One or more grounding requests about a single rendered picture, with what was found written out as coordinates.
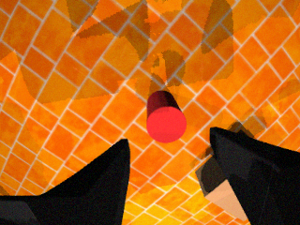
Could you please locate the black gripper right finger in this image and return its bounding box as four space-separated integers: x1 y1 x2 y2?
210 127 300 225

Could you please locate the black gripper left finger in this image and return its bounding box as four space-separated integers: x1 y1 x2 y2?
0 139 130 225

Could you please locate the tan square block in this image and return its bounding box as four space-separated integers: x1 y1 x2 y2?
195 155 247 221

